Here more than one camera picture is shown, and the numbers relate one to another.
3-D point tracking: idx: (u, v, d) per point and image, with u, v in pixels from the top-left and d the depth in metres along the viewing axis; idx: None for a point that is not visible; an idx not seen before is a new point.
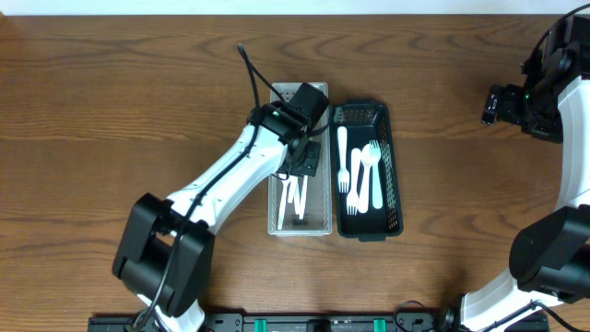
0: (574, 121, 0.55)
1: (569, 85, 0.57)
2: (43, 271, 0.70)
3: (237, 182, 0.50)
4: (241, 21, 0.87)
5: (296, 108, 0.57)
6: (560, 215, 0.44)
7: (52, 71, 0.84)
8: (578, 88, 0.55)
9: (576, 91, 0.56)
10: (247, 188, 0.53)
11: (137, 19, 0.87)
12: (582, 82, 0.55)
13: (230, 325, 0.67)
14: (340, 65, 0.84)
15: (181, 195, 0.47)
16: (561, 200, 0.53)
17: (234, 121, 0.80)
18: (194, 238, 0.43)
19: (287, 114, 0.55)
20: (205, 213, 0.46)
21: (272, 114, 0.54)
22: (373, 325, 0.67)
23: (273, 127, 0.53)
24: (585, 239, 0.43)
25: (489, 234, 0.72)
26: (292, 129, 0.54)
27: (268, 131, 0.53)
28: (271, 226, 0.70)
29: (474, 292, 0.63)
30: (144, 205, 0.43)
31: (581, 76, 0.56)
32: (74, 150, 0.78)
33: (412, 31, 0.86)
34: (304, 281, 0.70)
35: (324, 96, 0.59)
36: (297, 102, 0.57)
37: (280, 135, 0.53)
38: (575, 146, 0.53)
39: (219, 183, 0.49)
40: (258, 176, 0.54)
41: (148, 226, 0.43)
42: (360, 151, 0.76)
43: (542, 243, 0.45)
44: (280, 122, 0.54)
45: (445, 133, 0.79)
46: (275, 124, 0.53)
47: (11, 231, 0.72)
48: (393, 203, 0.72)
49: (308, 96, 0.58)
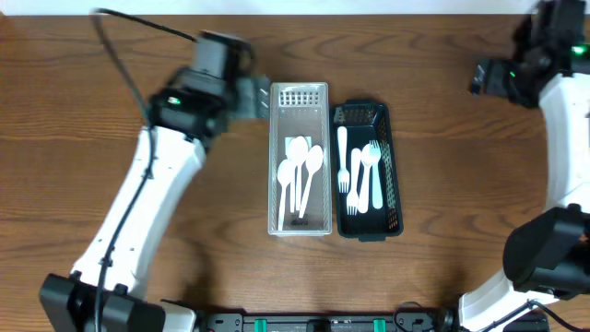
0: (558, 118, 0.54)
1: (551, 81, 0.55)
2: (43, 271, 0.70)
3: (146, 217, 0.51)
4: (241, 22, 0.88)
5: (201, 77, 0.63)
6: (550, 215, 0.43)
7: (52, 70, 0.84)
8: (558, 85, 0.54)
9: (557, 89, 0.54)
10: (166, 208, 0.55)
11: (138, 19, 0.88)
12: (562, 80, 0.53)
13: (230, 325, 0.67)
14: (341, 65, 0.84)
15: (88, 264, 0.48)
16: (551, 200, 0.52)
17: (234, 121, 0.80)
18: (114, 306, 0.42)
19: (186, 97, 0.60)
20: (117, 272, 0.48)
21: (171, 102, 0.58)
22: (373, 325, 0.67)
23: (174, 119, 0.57)
24: (577, 238, 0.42)
25: (489, 234, 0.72)
26: (197, 112, 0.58)
27: (170, 125, 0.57)
28: (271, 226, 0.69)
29: (471, 293, 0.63)
30: (52, 288, 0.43)
31: (561, 74, 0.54)
32: (74, 150, 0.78)
33: (412, 31, 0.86)
34: (304, 281, 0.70)
35: (230, 53, 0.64)
36: (201, 67, 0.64)
37: (187, 125, 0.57)
38: (560, 145, 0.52)
39: (126, 229, 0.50)
40: (173, 190, 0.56)
41: (64, 305, 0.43)
42: (360, 151, 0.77)
43: (534, 244, 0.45)
44: (182, 106, 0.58)
45: (445, 133, 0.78)
46: (178, 111, 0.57)
47: (11, 231, 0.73)
48: (393, 203, 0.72)
49: (214, 63, 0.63)
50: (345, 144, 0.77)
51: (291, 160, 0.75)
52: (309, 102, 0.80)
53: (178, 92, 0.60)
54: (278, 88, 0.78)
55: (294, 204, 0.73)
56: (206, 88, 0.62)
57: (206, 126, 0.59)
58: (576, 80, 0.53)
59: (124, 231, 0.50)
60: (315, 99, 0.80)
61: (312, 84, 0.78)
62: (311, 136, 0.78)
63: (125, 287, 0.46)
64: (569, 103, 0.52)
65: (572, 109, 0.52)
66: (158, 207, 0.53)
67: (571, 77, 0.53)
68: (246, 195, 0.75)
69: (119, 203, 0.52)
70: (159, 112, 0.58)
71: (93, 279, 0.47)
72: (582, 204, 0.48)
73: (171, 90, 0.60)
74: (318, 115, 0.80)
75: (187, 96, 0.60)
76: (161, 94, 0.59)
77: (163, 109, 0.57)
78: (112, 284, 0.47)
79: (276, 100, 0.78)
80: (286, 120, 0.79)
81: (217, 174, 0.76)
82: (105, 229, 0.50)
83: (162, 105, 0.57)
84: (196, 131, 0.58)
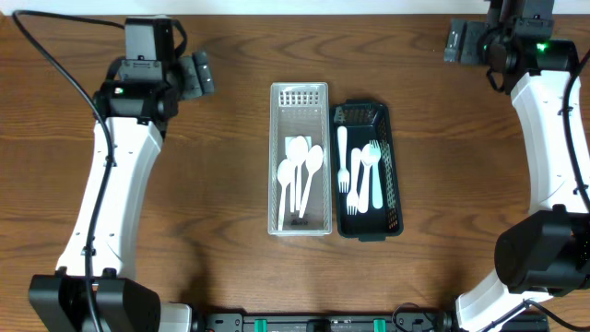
0: (532, 117, 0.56)
1: (519, 80, 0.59)
2: (42, 271, 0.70)
3: (117, 202, 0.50)
4: (241, 21, 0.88)
5: (136, 64, 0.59)
6: (537, 219, 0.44)
7: (52, 70, 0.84)
8: (527, 84, 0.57)
9: (527, 88, 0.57)
10: (137, 193, 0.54)
11: None
12: (530, 78, 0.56)
13: (230, 325, 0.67)
14: (341, 65, 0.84)
15: (71, 258, 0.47)
16: (535, 203, 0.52)
17: (234, 121, 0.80)
18: (108, 290, 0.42)
19: (128, 86, 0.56)
20: (101, 259, 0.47)
21: (115, 93, 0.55)
22: (373, 325, 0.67)
23: (124, 106, 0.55)
24: (567, 236, 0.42)
25: (489, 233, 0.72)
26: (144, 98, 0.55)
27: (123, 116, 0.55)
28: (271, 226, 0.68)
29: (466, 294, 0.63)
30: (40, 287, 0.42)
31: (528, 72, 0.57)
32: (73, 149, 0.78)
33: (412, 31, 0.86)
34: (304, 281, 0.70)
35: (158, 30, 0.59)
36: (134, 54, 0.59)
37: (137, 113, 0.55)
38: (537, 146, 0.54)
39: (102, 217, 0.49)
40: (141, 173, 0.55)
41: (56, 302, 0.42)
42: (360, 151, 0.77)
43: (526, 245, 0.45)
44: (129, 96, 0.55)
45: (445, 133, 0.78)
46: (124, 100, 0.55)
47: (11, 231, 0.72)
48: (393, 203, 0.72)
49: (144, 43, 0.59)
50: (345, 144, 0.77)
51: (291, 160, 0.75)
52: (309, 102, 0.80)
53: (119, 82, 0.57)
54: (278, 88, 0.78)
55: (294, 204, 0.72)
56: (145, 70, 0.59)
57: (158, 110, 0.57)
58: (543, 79, 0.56)
59: (100, 219, 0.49)
60: (315, 99, 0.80)
61: (312, 84, 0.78)
62: (311, 136, 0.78)
63: (114, 271, 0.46)
64: (540, 100, 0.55)
65: (543, 106, 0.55)
66: (128, 191, 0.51)
67: (537, 77, 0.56)
68: (246, 195, 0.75)
69: (87, 195, 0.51)
70: (107, 107, 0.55)
71: (80, 271, 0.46)
72: (567, 204, 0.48)
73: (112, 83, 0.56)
74: (319, 115, 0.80)
75: (131, 85, 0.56)
76: (105, 88, 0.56)
77: (110, 103, 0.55)
78: (100, 271, 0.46)
79: (276, 100, 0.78)
80: (286, 120, 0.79)
81: (217, 173, 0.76)
82: (80, 222, 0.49)
83: (109, 98, 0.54)
84: (148, 114, 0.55)
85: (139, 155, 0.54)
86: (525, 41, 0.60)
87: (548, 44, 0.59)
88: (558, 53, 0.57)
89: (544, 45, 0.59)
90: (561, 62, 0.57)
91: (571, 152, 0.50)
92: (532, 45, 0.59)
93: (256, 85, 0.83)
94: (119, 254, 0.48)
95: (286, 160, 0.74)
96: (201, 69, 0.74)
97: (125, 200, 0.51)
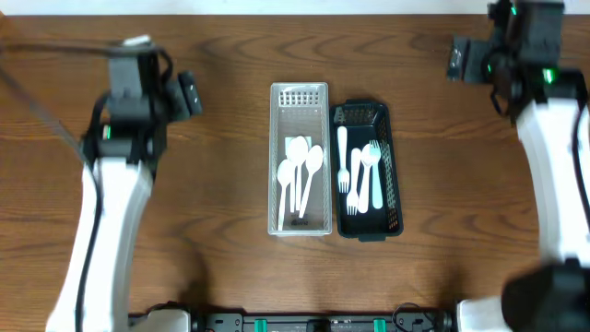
0: (537, 150, 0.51)
1: (525, 112, 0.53)
2: (42, 271, 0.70)
3: (108, 254, 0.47)
4: (241, 21, 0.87)
5: (123, 99, 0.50)
6: (546, 270, 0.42)
7: (52, 70, 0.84)
8: (536, 115, 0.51)
9: (534, 120, 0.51)
10: (129, 237, 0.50)
11: (138, 19, 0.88)
12: (537, 110, 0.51)
13: (230, 325, 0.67)
14: (341, 65, 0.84)
15: (61, 319, 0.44)
16: (543, 245, 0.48)
17: (234, 121, 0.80)
18: None
19: (117, 130, 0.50)
20: (92, 321, 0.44)
21: (102, 137, 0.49)
22: (373, 325, 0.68)
23: (113, 154, 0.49)
24: (576, 290, 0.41)
25: (489, 233, 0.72)
26: (133, 139, 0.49)
27: (111, 161, 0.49)
28: (271, 226, 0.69)
29: (470, 304, 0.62)
30: None
31: (536, 102, 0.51)
32: (73, 150, 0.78)
33: (412, 31, 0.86)
34: (304, 281, 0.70)
35: (144, 55, 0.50)
36: (118, 87, 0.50)
37: (125, 160, 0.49)
38: (544, 175, 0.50)
39: (92, 273, 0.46)
40: (133, 217, 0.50)
41: None
42: (360, 151, 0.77)
43: (533, 300, 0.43)
44: (119, 138, 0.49)
45: (444, 133, 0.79)
46: (112, 141, 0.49)
47: (11, 231, 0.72)
48: (393, 203, 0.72)
49: (131, 76, 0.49)
50: (345, 144, 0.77)
51: (291, 160, 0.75)
52: (309, 102, 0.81)
53: (106, 125, 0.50)
54: (278, 88, 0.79)
55: (294, 205, 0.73)
56: (130, 104, 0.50)
57: (147, 148, 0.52)
58: (550, 112, 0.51)
59: (89, 274, 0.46)
60: (315, 99, 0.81)
61: (312, 84, 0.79)
62: (311, 136, 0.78)
63: None
64: (549, 136, 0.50)
65: (549, 142, 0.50)
66: (119, 242, 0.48)
67: (543, 107, 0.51)
68: (246, 195, 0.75)
69: (77, 242, 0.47)
70: (93, 148, 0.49)
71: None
72: (579, 249, 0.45)
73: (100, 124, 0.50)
74: (318, 115, 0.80)
75: (119, 128, 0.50)
76: (94, 129, 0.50)
77: (99, 146, 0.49)
78: None
79: (275, 100, 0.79)
80: (286, 120, 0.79)
81: (216, 174, 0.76)
82: (71, 278, 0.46)
83: (99, 142, 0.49)
84: (137, 161, 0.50)
85: (131, 204, 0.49)
86: (532, 68, 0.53)
87: (555, 72, 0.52)
88: (565, 87, 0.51)
89: (550, 74, 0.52)
90: (569, 90, 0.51)
91: (584, 202, 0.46)
92: (538, 72, 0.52)
93: (256, 85, 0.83)
94: (111, 310, 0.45)
95: (286, 160, 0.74)
96: (188, 90, 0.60)
97: (116, 251, 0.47)
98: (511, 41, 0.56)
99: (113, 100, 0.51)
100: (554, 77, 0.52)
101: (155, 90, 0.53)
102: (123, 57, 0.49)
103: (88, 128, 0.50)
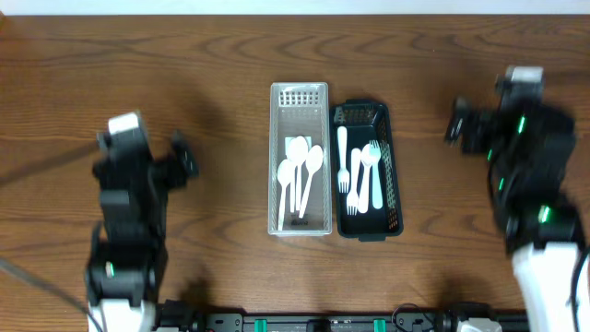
0: (530, 292, 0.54)
1: (521, 252, 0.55)
2: (43, 270, 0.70)
3: None
4: (241, 21, 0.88)
5: (119, 224, 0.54)
6: None
7: (53, 70, 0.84)
8: (523, 266, 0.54)
9: (524, 273, 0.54)
10: None
11: (138, 19, 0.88)
12: (526, 265, 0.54)
13: (230, 325, 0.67)
14: (341, 65, 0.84)
15: None
16: None
17: (234, 121, 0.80)
18: None
19: (119, 263, 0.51)
20: None
21: (106, 274, 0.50)
22: (373, 325, 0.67)
23: (115, 294, 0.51)
24: None
25: (489, 233, 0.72)
26: (135, 272, 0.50)
27: (112, 302, 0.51)
28: (271, 226, 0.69)
29: None
30: None
31: (533, 248, 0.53)
32: (73, 150, 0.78)
33: (413, 30, 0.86)
34: (304, 282, 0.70)
35: (130, 187, 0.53)
36: (112, 216, 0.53)
37: (129, 301, 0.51)
38: (536, 321, 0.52)
39: None
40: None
41: None
42: (360, 151, 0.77)
43: None
44: (120, 271, 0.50)
45: (445, 133, 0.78)
46: (118, 278, 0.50)
47: (12, 231, 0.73)
48: (393, 204, 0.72)
49: (123, 211, 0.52)
50: (345, 144, 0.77)
51: (291, 160, 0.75)
52: (309, 102, 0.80)
53: (110, 261, 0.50)
54: (278, 88, 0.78)
55: (294, 205, 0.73)
56: (126, 229, 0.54)
57: (149, 278, 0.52)
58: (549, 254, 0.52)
59: None
60: (315, 99, 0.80)
61: (312, 85, 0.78)
62: (311, 136, 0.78)
63: None
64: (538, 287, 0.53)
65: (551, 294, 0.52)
66: None
67: (547, 245, 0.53)
68: (246, 195, 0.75)
69: None
70: (95, 285, 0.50)
71: None
72: None
73: (100, 268, 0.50)
74: (318, 115, 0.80)
75: (122, 261, 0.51)
76: (94, 263, 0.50)
77: (96, 283, 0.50)
78: None
79: (276, 100, 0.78)
80: (286, 120, 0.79)
81: (217, 174, 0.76)
82: None
83: (100, 281, 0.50)
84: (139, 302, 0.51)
85: None
86: (533, 207, 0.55)
87: (554, 205, 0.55)
88: (566, 219, 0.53)
89: (550, 209, 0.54)
90: (566, 230, 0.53)
91: None
92: (537, 207, 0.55)
93: (256, 85, 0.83)
94: None
95: (286, 160, 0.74)
96: (183, 160, 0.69)
97: None
98: (522, 157, 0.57)
99: (112, 226, 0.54)
100: (552, 217, 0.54)
101: (148, 211, 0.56)
102: (111, 192, 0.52)
103: (89, 261, 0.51)
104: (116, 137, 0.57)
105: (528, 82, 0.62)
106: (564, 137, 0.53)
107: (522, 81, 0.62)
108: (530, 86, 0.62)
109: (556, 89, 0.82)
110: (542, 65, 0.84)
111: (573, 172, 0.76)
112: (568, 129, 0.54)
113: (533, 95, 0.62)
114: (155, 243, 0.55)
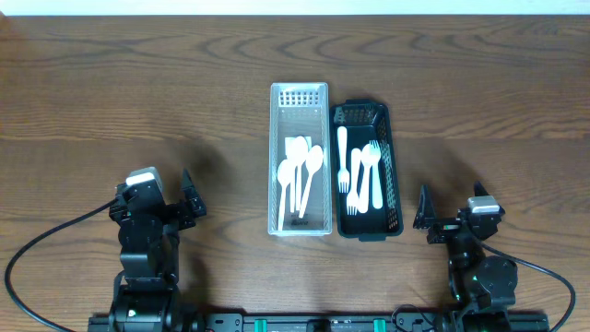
0: None
1: None
2: (44, 270, 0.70)
3: None
4: (241, 21, 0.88)
5: (135, 278, 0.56)
6: None
7: (53, 70, 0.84)
8: None
9: None
10: None
11: (138, 20, 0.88)
12: None
13: (230, 325, 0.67)
14: (341, 65, 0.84)
15: None
16: None
17: (234, 121, 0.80)
18: None
19: (139, 309, 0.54)
20: None
21: (129, 316, 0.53)
22: (373, 325, 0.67)
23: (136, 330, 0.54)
24: None
25: None
26: (156, 317, 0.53)
27: None
28: (271, 225, 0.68)
29: None
30: None
31: None
32: (73, 149, 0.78)
33: (412, 31, 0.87)
34: (304, 282, 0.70)
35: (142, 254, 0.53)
36: (129, 272, 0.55)
37: None
38: None
39: None
40: None
41: None
42: (360, 151, 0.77)
43: None
44: (141, 314, 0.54)
45: (444, 132, 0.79)
46: (137, 322, 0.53)
47: (12, 231, 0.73)
48: (393, 203, 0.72)
49: (142, 266, 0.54)
50: (345, 144, 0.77)
51: (291, 160, 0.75)
52: (309, 102, 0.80)
53: (129, 310, 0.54)
54: (278, 88, 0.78)
55: (294, 204, 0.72)
56: (145, 278, 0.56)
57: (166, 321, 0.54)
58: None
59: None
60: (315, 99, 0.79)
61: (312, 85, 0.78)
62: (311, 136, 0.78)
63: None
64: None
65: None
66: None
67: None
68: (247, 195, 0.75)
69: None
70: (120, 328, 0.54)
71: None
72: None
73: (122, 314, 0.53)
74: (319, 115, 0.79)
75: (144, 304, 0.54)
76: (116, 305, 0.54)
77: (120, 326, 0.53)
78: None
79: (275, 101, 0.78)
80: (286, 120, 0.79)
81: (216, 175, 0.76)
82: None
83: (123, 321, 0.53)
84: None
85: None
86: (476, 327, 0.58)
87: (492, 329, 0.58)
88: None
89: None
90: None
91: None
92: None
93: (255, 85, 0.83)
94: None
95: (286, 160, 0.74)
96: (192, 201, 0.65)
97: None
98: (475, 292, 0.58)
99: (131, 277, 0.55)
100: None
101: (161, 263, 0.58)
102: (133, 252, 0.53)
103: (113, 304, 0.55)
104: (135, 189, 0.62)
105: (488, 216, 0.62)
106: (508, 297, 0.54)
107: (483, 214, 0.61)
108: (489, 219, 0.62)
109: (555, 89, 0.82)
110: (540, 65, 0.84)
111: (572, 173, 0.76)
112: (513, 290, 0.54)
113: (490, 224, 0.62)
114: (171, 286, 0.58)
